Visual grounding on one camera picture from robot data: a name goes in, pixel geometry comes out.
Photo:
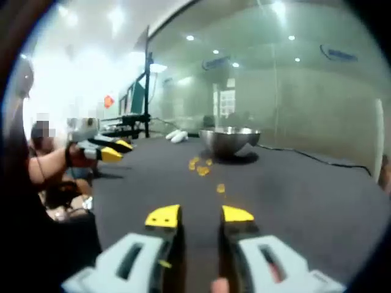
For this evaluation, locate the yellow QQ candy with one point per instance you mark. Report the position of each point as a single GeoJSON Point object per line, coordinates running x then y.
{"type": "Point", "coordinates": [209, 162]}
{"type": "Point", "coordinates": [206, 173]}
{"type": "Point", "coordinates": [200, 169]}
{"type": "Point", "coordinates": [193, 161]}
{"type": "Point", "coordinates": [220, 188]}

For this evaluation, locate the stainless steel bowl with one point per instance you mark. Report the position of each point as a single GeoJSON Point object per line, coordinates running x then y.
{"type": "Point", "coordinates": [229, 143]}

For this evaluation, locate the person's left hand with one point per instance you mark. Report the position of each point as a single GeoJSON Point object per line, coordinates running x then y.
{"type": "Point", "coordinates": [80, 158]}

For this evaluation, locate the person's right hand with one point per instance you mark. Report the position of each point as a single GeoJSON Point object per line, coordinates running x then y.
{"type": "Point", "coordinates": [220, 287]}

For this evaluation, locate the black stand platform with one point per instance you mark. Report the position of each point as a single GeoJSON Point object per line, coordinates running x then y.
{"type": "Point", "coordinates": [131, 119]}

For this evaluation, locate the red diamond sign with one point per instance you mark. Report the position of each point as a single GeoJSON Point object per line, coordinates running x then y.
{"type": "Point", "coordinates": [109, 101]}

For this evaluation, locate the green board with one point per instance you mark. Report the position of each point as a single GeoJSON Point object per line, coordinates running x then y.
{"type": "Point", "coordinates": [139, 97]}

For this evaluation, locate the black stand pole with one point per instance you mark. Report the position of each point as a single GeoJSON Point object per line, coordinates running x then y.
{"type": "Point", "coordinates": [148, 91]}

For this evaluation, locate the dark grey table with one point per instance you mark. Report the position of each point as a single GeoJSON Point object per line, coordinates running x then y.
{"type": "Point", "coordinates": [290, 198]}

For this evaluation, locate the person in black shirt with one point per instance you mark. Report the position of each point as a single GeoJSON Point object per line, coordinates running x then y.
{"type": "Point", "coordinates": [46, 253]}

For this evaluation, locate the dark bin behind glass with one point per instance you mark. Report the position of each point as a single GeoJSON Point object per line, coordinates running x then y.
{"type": "Point", "coordinates": [208, 120]}

